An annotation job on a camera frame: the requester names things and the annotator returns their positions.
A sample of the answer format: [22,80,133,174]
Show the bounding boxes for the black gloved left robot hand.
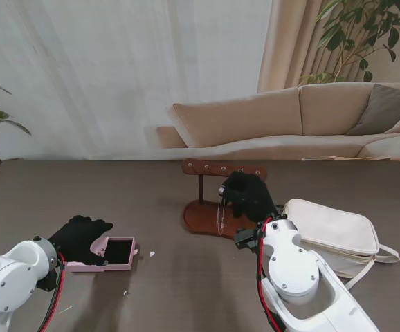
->
[47,214,115,267]

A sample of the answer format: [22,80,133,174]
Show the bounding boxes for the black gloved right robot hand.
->
[217,171,280,223]

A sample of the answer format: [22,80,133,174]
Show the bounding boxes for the pink jewelry box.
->
[64,237,108,274]

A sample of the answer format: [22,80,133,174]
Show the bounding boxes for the thin silver necklace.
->
[215,193,227,238]

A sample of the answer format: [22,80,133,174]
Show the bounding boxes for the brown wooden jewelry stand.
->
[181,158,269,239]

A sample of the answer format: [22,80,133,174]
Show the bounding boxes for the white leather bag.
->
[280,198,400,292]

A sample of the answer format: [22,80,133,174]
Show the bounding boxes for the beige sofa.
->
[156,82,400,174]

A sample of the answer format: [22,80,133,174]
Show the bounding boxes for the beige curtain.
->
[257,0,374,93]

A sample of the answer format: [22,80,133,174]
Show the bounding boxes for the grey cushion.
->
[345,82,400,136]

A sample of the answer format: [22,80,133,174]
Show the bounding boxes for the white sheer curtain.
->
[0,0,273,162]

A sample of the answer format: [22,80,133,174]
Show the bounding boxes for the tall leafy ficus plant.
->
[296,0,400,86]

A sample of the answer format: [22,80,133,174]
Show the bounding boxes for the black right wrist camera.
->
[233,228,260,252]

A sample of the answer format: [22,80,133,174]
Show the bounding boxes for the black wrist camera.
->
[233,228,260,252]
[35,264,62,293]

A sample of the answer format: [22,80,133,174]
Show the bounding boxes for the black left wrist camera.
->
[35,264,62,293]

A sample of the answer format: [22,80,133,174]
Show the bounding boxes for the red left arm cable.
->
[40,252,68,332]

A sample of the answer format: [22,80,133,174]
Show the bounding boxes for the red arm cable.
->
[255,216,280,332]
[40,252,68,332]

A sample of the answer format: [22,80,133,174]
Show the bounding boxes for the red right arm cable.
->
[255,216,280,332]

